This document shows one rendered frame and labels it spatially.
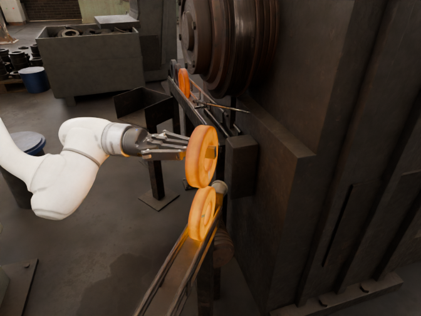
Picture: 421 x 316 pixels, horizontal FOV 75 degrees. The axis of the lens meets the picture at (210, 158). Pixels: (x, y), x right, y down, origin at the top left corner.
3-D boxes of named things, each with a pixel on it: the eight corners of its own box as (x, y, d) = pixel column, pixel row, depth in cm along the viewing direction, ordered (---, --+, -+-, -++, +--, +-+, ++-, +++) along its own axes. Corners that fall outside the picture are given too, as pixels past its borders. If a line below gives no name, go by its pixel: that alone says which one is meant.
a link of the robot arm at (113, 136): (106, 162, 74) (125, 164, 72) (97, 131, 69) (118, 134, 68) (125, 145, 81) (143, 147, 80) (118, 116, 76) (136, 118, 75)
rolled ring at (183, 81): (176, 71, 184) (181, 70, 184) (180, 98, 187) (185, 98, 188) (181, 66, 166) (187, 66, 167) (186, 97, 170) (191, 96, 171)
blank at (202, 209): (210, 235, 86) (200, 232, 87) (218, 187, 87) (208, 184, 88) (195, 246, 71) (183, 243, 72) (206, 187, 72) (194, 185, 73)
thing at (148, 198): (155, 180, 204) (141, 86, 164) (180, 195, 191) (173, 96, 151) (133, 195, 191) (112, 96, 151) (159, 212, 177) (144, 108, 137)
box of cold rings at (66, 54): (138, 77, 408) (129, 17, 364) (147, 96, 344) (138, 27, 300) (62, 85, 378) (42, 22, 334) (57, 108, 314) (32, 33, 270)
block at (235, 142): (247, 184, 113) (252, 132, 100) (255, 195, 107) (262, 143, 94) (222, 188, 111) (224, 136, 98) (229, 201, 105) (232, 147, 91)
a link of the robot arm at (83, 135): (128, 135, 82) (109, 173, 76) (86, 129, 87) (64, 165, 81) (111, 111, 73) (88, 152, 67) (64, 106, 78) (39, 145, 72)
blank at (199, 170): (219, 118, 72) (207, 117, 73) (197, 138, 58) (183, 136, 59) (217, 172, 78) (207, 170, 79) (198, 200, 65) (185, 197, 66)
